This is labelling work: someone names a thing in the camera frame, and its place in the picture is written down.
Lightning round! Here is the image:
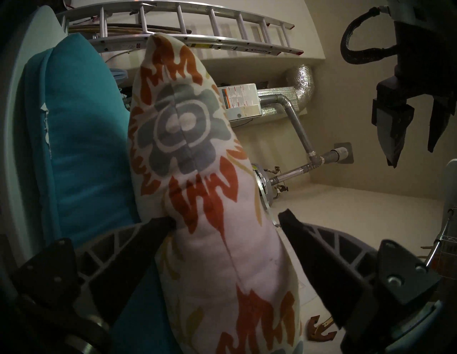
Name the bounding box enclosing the grey furnace unit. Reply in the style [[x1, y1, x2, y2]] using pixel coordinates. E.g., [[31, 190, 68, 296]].
[[218, 83, 263, 122]]

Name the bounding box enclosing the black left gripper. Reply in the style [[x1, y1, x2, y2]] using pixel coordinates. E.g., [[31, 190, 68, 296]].
[[371, 7, 457, 168]]

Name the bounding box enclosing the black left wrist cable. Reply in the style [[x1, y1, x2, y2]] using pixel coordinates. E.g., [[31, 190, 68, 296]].
[[340, 6, 398, 65]]

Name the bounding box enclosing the silver foil duct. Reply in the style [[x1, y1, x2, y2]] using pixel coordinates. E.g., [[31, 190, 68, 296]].
[[286, 64, 315, 112]]

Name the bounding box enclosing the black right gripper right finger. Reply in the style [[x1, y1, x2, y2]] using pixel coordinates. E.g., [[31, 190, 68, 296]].
[[277, 208, 383, 329]]

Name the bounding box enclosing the grey flue pipe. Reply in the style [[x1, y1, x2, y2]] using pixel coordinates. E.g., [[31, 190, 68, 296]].
[[257, 89, 354, 186]]

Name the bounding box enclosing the aluminium ladder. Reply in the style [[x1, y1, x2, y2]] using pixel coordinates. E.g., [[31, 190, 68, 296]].
[[57, 0, 304, 57]]

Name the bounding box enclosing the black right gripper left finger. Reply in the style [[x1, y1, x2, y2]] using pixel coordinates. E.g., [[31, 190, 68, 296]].
[[76, 216, 176, 327]]

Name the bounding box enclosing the wooden anchor wall decoration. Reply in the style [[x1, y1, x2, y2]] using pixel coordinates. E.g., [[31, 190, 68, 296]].
[[308, 315, 338, 342]]

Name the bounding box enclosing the floral HOPE JOY throw cushion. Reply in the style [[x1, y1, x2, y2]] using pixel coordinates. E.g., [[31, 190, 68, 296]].
[[127, 33, 304, 354]]

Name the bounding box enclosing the teal tufted seat cushion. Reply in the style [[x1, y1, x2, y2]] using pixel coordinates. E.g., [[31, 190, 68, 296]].
[[23, 34, 179, 354]]

